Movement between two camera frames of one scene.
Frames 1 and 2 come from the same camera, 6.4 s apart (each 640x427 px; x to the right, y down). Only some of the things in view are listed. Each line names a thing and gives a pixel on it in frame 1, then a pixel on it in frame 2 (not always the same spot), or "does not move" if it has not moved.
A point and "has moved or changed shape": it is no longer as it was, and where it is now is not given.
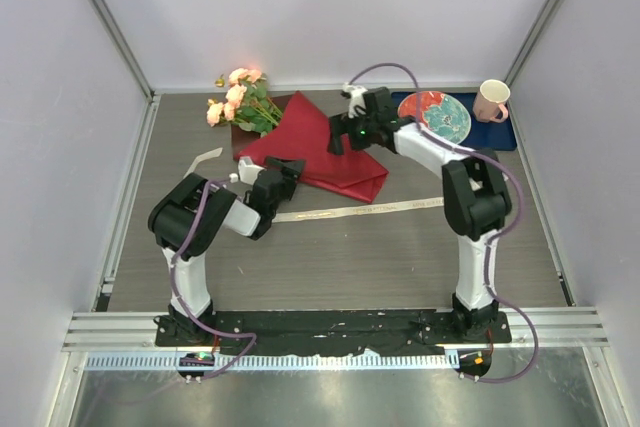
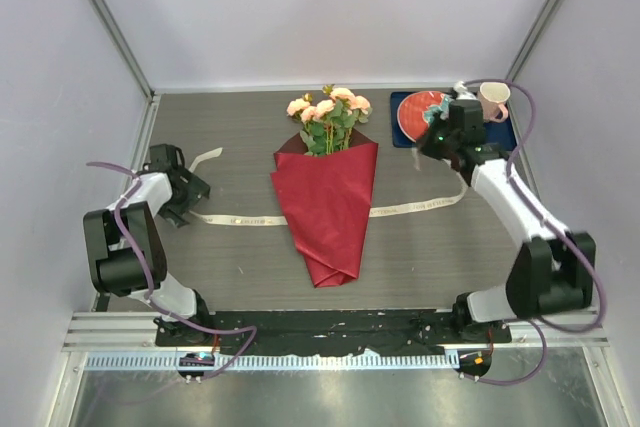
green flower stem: x=252 y=118 → x=296 y=107
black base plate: x=332 y=331 does not move
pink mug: x=488 y=104 does not move
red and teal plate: x=441 y=114 does not move
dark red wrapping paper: x=301 y=133 → x=327 y=199
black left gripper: x=290 y=173 → x=195 y=190
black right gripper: x=342 y=124 → x=426 y=148
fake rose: x=248 y=92 has moved or changed shape
